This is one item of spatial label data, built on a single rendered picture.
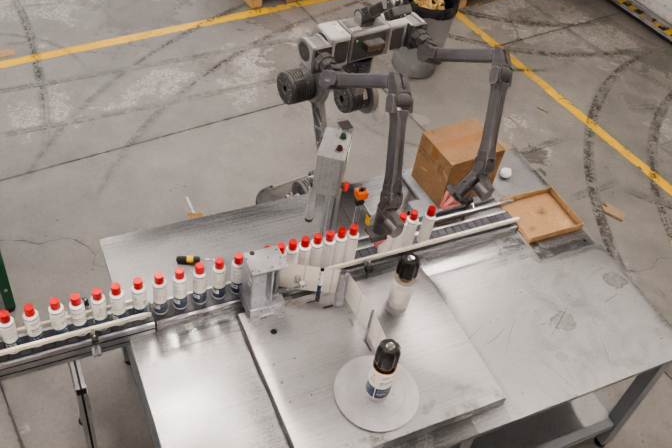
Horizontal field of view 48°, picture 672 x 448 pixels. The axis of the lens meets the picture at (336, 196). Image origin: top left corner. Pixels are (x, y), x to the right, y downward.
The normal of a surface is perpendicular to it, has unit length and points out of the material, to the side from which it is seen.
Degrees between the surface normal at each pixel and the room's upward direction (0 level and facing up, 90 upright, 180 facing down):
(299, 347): 0
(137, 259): 0
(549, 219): 0
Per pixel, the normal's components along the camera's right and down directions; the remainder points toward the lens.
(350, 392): 0.12, -0.71
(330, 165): -0.18, 0.67
